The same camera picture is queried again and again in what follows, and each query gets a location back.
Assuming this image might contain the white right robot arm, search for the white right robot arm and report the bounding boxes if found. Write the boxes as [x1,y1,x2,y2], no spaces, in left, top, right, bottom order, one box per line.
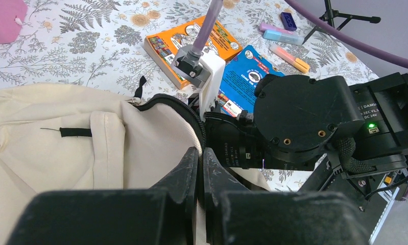
[204,73,408,200]

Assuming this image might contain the beige canvas backpack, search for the beige canvas backpack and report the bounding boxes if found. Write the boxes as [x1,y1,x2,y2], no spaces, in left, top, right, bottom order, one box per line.
[0,84,268,244]

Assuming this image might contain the light blue highlighter pen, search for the light blue highlighter pen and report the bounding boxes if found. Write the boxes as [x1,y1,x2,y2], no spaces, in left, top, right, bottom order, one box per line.
[263,30,304,45]

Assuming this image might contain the black tripod stand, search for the black tripod stand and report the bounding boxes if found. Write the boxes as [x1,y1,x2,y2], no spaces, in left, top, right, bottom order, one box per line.
[302,0,381,44]

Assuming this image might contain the light blue paperback book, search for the light blue paperback book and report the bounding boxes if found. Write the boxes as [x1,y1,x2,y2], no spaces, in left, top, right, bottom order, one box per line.
[218,45,284,117]

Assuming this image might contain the orange paperback book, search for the orange paperback book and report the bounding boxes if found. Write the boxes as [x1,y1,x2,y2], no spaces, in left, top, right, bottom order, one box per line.
[144,16,243,89]

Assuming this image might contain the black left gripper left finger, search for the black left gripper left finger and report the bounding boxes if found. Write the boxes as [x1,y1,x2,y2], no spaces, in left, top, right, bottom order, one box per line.
[7,148,199,244]

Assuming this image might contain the pink cone block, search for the pink cone block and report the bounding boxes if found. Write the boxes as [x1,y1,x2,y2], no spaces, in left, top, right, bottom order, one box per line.
[0,0,28,44]

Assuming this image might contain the purple toy brick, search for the purple toy brick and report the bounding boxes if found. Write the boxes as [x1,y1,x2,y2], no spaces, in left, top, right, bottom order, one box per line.
[280,12,297,32]

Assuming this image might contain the yellow highlighter pen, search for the yellow highlighter pen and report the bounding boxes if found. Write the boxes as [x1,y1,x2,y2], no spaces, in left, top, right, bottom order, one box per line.
[269,44,310,74]

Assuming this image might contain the pink highlighter pen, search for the pink highlighter pen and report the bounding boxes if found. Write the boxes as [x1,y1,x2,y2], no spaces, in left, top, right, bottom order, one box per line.
[258,22,295,35]

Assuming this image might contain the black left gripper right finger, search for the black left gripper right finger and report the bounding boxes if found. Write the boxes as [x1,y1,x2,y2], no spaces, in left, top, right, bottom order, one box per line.
[203,148,369,244]

